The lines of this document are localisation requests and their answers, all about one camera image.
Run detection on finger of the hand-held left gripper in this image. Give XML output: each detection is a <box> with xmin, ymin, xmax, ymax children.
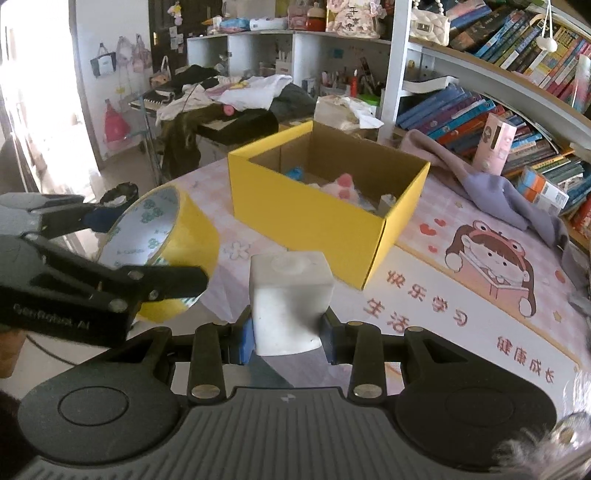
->
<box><xmin>108</xmin><ymin>265</ymin><xmax>208</xmax><ymax>303</ymax></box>
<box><xmin>0</xmin><ymin>193</ymin><xmax>122</xmax><ymax>238</ymax></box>

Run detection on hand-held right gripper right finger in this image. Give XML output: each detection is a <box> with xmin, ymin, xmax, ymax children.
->
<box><xmin>322</xmin><ymin>308</ymin><xmax>467</xmax><ymax>403</ymax></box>

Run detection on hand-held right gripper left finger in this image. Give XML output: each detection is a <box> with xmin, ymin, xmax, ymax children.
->
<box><xmin>108</xmin><ymin>307</ymin><xmax>254</xmax><ymax>403</ymax></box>

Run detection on yellow tape roll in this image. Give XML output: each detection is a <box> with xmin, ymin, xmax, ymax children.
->
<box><xmin>95</xmin><ymin>187</ymin><xmax>221</xmax><ymax>324</ymax></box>

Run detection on white cube charger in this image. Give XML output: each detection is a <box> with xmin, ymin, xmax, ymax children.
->
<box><xmin>249</xmin><ymin>253</ymin><xmax>334</xmax><ymax>356</ymax></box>

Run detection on yellow cardboard box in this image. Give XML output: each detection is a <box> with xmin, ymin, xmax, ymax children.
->
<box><xmin>228</xmin><ymin>121</ymin><xmax>431</xmax><ymax>291</ymax></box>

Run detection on pink plush paw toy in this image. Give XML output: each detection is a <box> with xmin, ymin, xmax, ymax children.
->
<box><xmin>321</xmin><ymin>173</ymin><xmax>370</xmax><ymax>204</ymax></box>

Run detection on black waste bin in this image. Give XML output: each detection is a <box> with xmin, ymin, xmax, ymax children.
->
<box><xmin>99</xmin><ymin>182</ymin><xmax>139</xmax><ymax>208</ymax></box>

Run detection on red hanging bag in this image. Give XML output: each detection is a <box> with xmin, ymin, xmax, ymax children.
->
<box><xmin>104</xmin><ymin>99</ymin><xmax>132</xmax><ymax>144</ymax></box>

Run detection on pile of clothes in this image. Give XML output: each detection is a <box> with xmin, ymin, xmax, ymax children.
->
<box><xmin>157</xmin><ymin>65</ymin><xmax>315</xmax><ymax>176</ymax></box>

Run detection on purple-grey cloth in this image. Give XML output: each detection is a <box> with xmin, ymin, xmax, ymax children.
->
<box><xmin>399</xmin><ymin>129</ymin><xmax>571</xmax><ymax>250</ymax></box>

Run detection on white plastic bag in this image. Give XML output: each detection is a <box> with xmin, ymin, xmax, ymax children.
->
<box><xmin>316</xmin><ymin>95</ymin><xmax>384</xmax><ymax>130</ymax></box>

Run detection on row of leaning books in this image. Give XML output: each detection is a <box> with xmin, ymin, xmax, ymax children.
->
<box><xmin>396</xmin><ymin>83</ymin><xmax>591</xmax><ymax>232</ymax></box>

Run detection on white cubby shelf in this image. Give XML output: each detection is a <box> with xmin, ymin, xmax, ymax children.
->
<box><xmin>187</xmin><ymin>30</ymin><xmax>393</xmax><ymax>100</ymax></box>

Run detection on pink tall carton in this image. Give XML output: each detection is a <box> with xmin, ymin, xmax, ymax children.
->
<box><xmin>473</xmin><ymin>113</ymin><xmax>517</xmax><ymax>176</ymax></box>

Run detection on orange and white small boxes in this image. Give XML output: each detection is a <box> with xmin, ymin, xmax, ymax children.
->
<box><xmin>515</xmin><ymin>166</ymin><xmax>570</xmax><ymax>215</ymax></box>

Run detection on white bookshelf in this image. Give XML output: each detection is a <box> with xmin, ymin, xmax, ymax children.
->
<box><xmin>381</xmin><ymin>0</ymin><xmax>591</xmax><ymax>153</ymax></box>

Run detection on pink floral gift box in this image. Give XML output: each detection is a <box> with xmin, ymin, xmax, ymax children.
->
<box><xmin>325</xmin><ymin>0</ymin><xmax>382</xmax><ymax>38</ymax></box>

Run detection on white quilted handbag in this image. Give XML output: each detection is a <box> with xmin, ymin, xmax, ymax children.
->
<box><xmin>411</xmin><ymin>4</ymin><xmax>451</xmax><ymax>47</ymax></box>

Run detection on row of shelved books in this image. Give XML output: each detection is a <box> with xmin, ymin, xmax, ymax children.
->
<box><xmin>448</xmin><ymin>0</ymin><xmax>591</xmax><ymax>112</ymax></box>

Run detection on white hanging charm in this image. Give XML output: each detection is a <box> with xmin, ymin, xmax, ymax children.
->
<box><xmin>536</xmin><ymin>0</ymin><xmax>560</xmax><ymax>52</ymax></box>

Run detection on wall-hung bags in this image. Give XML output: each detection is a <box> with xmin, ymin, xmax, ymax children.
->
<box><xmin>90</xmin><ymin>34</ymin><xmax>153</xmax><ymax>77</ymax></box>

